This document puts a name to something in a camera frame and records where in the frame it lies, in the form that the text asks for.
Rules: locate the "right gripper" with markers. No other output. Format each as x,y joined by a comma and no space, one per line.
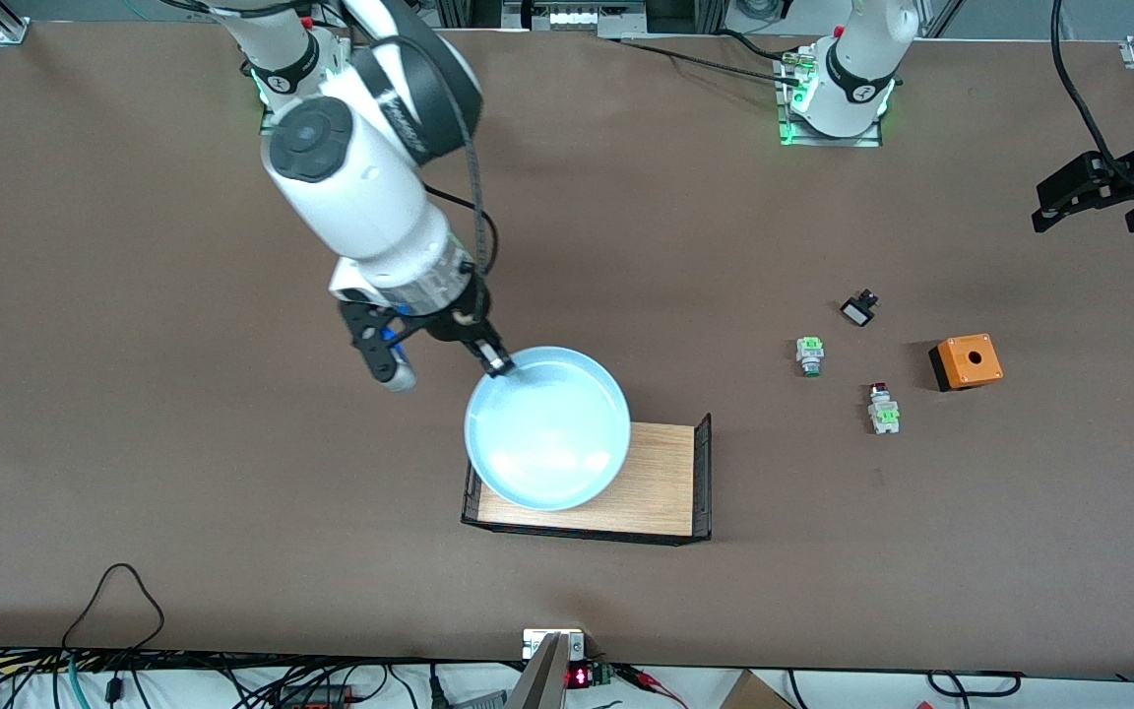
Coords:
453,322

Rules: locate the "light blue round plate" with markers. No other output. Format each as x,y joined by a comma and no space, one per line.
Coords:
547,433

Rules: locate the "red push button switch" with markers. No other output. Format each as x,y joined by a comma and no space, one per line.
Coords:
884,418

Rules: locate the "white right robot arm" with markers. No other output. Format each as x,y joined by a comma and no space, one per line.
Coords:
360,187

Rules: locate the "black button with white face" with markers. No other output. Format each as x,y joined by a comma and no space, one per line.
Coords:
857,313

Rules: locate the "silver metal clamp plate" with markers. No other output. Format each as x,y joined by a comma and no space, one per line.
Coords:
533,642

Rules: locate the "module with red LED display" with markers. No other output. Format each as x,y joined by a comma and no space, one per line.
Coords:
579,676

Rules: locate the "grey power adapter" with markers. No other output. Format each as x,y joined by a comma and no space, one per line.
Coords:
478,701

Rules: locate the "black power strip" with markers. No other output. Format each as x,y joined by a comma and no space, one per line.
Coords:
316,697

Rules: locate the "brown cardboard piece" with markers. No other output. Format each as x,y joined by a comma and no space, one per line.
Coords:
749,694

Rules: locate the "orange push button enclosure box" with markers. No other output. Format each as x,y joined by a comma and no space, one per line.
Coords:
971,364

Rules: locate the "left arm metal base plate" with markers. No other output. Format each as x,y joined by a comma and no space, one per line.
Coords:
823,142

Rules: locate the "green push button switch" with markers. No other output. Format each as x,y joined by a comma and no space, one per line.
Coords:
809,350

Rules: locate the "grey metal post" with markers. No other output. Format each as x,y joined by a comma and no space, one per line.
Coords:
542,684

